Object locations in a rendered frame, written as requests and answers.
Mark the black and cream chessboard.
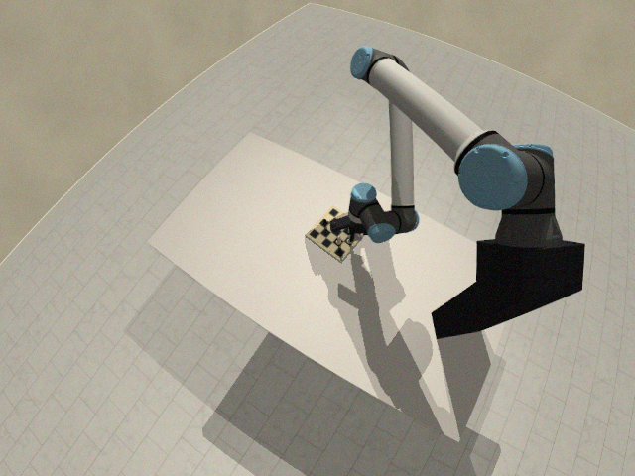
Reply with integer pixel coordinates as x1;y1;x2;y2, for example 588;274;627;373
306;206;359;262

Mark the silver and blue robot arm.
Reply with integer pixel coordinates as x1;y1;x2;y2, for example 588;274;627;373
330;46;563;248

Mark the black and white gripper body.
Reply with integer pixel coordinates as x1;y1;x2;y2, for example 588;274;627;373
349;223;368;235

